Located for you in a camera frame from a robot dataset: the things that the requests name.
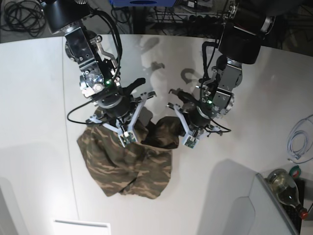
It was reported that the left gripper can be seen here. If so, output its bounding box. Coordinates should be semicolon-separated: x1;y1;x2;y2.
169;88;211;137

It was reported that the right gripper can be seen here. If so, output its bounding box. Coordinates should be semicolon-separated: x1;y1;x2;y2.
96;78;146;127

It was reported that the camouflage t-shirt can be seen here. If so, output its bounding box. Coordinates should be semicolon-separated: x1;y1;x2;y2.
77;116;184;199

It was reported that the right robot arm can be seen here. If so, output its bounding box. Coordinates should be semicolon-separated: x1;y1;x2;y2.
39;0;146;128

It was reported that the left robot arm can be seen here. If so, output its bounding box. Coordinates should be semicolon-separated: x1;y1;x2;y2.
168;0;275;141

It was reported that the black power strip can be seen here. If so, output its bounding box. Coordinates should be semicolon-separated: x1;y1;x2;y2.
188;15;225;24

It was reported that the clear glass bottle red cap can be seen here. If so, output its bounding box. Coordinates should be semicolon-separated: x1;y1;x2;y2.
267;169;309;220

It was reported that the green tape roll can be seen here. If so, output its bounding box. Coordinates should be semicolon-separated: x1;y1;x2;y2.
289;165;302;179

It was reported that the grey equipment box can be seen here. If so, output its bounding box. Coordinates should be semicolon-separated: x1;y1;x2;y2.
249;173;299;235

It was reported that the black mesh tray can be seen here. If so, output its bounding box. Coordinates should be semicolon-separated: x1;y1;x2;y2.
281;179;307;233

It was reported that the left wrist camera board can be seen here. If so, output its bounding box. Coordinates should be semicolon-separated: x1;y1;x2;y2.
182;135;199;149

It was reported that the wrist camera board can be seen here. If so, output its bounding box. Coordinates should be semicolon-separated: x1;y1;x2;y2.
119;131;137;147
182;135;199;149

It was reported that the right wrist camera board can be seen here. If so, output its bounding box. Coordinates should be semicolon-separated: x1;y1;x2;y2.
119;131;137;147

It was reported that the white coiled cable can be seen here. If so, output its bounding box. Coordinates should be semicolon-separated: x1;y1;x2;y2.
286;116;313;164

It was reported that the black coiled cable on floor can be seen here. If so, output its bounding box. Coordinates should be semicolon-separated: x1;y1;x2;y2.
3;0;47;37

